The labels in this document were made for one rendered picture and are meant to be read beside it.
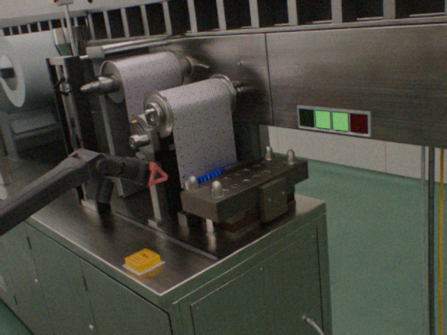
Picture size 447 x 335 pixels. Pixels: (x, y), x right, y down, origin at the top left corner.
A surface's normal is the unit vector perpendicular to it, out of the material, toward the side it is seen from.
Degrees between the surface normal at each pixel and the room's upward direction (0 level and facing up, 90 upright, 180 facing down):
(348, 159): 90
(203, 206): 90
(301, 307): 90
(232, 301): 90
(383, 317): 0
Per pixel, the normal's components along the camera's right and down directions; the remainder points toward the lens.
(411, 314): -0.12, -0.94
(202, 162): 0.67, 0.15
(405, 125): -0.73, 0.29
